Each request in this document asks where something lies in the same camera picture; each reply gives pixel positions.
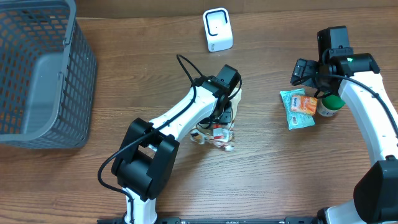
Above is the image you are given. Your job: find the teal white tissue pack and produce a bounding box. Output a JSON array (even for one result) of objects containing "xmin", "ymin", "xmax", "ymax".
[{"xmin": 280, "ymin": 88, "xmax": 315, "ymax": 130}]

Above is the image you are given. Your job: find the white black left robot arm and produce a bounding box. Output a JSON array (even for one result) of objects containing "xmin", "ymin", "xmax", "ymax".
[{"xmin": 111, "ymin": 75, "xmax": 241, "ymax": 223}]

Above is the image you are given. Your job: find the green lid jar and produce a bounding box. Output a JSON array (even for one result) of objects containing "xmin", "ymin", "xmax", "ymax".
[{"xmin": 317, "ymin": 95, "xmax": 345, "ymax": 117}]

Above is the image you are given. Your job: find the red snack bar box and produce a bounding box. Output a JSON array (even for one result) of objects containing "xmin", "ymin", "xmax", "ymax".
[{"xmin": 213, "ymin": 126, "xmax": 224, "ymax": 139}]

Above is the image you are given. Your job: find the white snack wrapper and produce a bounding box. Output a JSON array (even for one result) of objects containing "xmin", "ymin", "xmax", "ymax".
[{"xmin": 190, "ymin": 88, "xmax": 242, "ymax": 151}]

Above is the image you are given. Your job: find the white barcode scanner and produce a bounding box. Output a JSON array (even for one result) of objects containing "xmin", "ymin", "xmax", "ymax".
[{"xmin": 203, "ymin": 7, "xmax": 233, "ymax": 52}]

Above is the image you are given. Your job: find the grey plastic basket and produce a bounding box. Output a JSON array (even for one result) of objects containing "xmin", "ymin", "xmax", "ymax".
[{"xmin": 1, "ymin": 0, "xmax": 97, "ymax": 149}]

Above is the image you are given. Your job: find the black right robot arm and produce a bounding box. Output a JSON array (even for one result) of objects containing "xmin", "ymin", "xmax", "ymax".
[{"xmin": 290, "ymin": 53, "xmax": 397, "ymax": 223}]

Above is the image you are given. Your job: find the small orange box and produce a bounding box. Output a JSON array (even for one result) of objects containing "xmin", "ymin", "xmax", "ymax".
[{"xmin": 290, "ymin": 95, "xmax": 318, "ymax": 116}]

